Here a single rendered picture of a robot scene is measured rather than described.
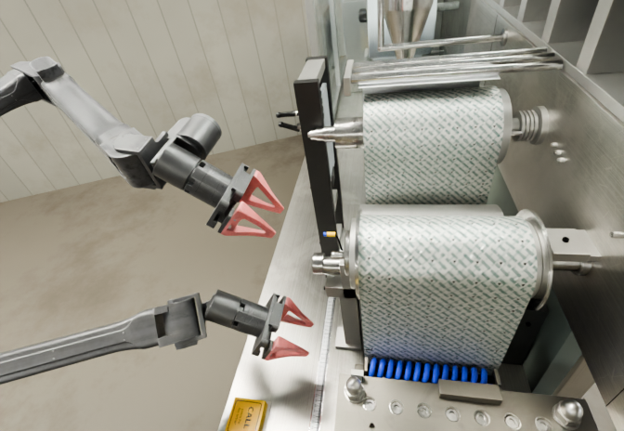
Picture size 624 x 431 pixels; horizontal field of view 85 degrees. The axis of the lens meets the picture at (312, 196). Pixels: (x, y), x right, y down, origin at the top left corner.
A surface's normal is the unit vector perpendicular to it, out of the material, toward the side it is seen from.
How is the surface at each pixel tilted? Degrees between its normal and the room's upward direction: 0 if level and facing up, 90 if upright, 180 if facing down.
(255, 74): 90
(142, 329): 41
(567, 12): 90
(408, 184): 92
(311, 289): 0
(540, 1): 90
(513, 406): 0
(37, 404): 0
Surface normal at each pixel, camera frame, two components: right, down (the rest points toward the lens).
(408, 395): -0.13, -0.77
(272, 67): 0.22, 0.59
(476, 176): -0.15, 0.66
